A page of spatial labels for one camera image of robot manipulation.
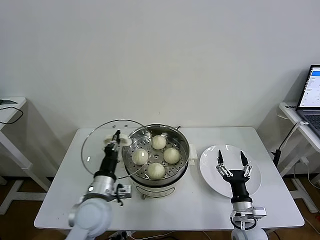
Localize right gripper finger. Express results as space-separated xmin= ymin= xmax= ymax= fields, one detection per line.
xmin=216 ymin=150 xmax=233 ymax=178
xmin=240 ymin=150 xmax=252 ymax=178

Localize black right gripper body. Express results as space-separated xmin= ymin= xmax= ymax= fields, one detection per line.
xmin=223 ymin=169 xmax=252 ymax=203

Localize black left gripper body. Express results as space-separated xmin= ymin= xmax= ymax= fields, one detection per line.
xmin=99 ymin=147 xmax=120 ymax=178

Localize round glass pot lid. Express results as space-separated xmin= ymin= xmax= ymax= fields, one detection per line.
xmin=80 ymin=119 xmax=151 ymax=180

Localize white steamed baozi bun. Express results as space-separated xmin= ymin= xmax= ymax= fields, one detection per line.
xmin=146 ymin=162 xmax=166 ymax=180
xmin=163 ymin=147 xmax=181 ymax=164
xmin=151 ymin=135 xmax=167 ymax=150
xmin=131 ymin=149 xmax=149 ymax=166

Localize perforated steel steamer basket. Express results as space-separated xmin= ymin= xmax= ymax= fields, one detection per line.
xmin=121 ymin=124 xmax=190 ymax=187

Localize white round plate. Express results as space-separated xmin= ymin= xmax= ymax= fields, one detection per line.
xmin=199 ymin=144 xmax=263 ymax=200

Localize black power adapter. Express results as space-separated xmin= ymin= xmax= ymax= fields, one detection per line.
xmin=267 ymin=148 xmax=282 ymax=167

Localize white electric cooker base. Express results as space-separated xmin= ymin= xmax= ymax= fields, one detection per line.
xmin=114 ymin=146 xmax=197 ymax=201

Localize white side table with laptop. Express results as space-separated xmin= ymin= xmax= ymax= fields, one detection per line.
xmin=278 ymin=101 xmax=320 ymax=213

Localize white power strip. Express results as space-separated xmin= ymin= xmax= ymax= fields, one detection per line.
xmin=108 ymin=230 xmax=135 ymax=240

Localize grey open laptop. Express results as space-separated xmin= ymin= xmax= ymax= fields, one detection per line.
xmin=295 ymin=64 xmax=320 ymax=140

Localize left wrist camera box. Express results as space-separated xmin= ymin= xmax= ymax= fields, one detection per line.
xmin=116 ymin=184 xmax=133 ymax=200

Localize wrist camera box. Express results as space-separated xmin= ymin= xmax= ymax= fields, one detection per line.
xmin=252 ymin=206 xmax=267 ymax=218
xmin=116 ymin=184 xmax=133 ymax=200

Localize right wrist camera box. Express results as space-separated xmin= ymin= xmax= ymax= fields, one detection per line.
xmin=252 ymin=206 xmax=267 ymax=218

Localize laptop charging cable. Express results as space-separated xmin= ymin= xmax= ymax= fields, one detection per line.
xmin=277 ymin=120 xmax=309 ymax=151

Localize thin black looped cable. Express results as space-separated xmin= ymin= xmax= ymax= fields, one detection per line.
xmin=0 ymin=106 xmax=25 ymax=125

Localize white side table with cable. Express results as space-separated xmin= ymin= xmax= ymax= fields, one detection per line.
xmin=0 ymin=96 xmax=52 ymax=216

